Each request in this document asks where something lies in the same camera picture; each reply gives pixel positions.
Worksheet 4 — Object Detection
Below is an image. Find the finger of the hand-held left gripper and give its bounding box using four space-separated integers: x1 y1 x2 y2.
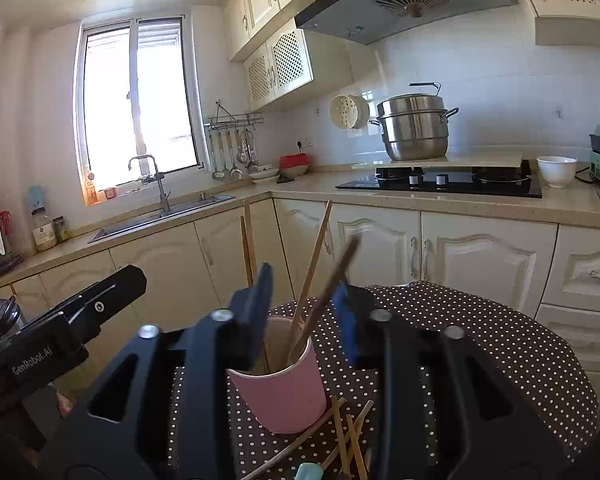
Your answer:
29 264 149 344

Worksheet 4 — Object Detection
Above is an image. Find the clear oil bottle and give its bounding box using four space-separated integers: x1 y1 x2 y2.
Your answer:
31 207 59 254

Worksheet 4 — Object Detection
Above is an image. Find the pink cup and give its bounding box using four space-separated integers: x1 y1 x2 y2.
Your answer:
227 316 328 435

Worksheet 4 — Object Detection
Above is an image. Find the metal utensil rack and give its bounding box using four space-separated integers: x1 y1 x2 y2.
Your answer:
204 101 265 132

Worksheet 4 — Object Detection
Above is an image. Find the black gas stove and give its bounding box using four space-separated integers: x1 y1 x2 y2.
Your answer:
335 159 544 199

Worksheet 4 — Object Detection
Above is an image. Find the brown polka dot tablecloth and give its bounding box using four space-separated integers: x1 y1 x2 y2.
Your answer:
167 282 600 480

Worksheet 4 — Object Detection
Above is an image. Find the white perforated steamer plate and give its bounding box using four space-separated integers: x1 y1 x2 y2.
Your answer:
329 93 371 131

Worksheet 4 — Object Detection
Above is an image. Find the red container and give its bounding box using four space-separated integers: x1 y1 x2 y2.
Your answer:
278 152 312 179

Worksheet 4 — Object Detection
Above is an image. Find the glass jar with dark lid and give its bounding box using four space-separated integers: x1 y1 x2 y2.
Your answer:
0 297 24 342

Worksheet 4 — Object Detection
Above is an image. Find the grey range hood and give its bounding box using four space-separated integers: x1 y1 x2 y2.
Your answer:
294 0 519 46

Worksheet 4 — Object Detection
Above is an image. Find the white dish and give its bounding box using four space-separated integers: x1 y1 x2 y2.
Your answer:
248 164 280 182

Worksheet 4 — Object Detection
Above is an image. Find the hanging metal skimmer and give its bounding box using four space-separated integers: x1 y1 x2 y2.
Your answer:
241 129 260 175

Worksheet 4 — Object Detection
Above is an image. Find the steel sink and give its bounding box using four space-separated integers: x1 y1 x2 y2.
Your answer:
87 193 236 245

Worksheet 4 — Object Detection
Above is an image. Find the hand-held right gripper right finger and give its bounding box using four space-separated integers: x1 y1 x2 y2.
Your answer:
331 282 569 480

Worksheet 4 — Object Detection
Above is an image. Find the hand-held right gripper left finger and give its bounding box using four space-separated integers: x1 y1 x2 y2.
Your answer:
39 262 276 480

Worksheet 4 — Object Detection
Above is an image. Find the utensil holder with red scissors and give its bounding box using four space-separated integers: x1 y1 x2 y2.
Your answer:
0 209 25 277

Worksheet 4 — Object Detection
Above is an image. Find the stainless steel steamer pot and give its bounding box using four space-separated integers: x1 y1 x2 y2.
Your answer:
368 82 460 162

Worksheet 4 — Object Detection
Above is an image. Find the cream lattice door cabinet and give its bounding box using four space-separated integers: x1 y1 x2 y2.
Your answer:
242 19 357 114

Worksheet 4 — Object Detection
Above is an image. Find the kitchen window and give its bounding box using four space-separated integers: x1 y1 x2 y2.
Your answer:
74 15 204 207

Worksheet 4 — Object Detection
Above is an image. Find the hanging metal ladle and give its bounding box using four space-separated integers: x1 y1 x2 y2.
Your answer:
211 130 227 181
228 130 244 182

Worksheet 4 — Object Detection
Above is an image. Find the white bowl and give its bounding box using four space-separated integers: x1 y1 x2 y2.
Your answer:
536 155 579 190

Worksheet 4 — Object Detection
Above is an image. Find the chrome faucet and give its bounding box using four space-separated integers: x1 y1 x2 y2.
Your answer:
127 154 172 214

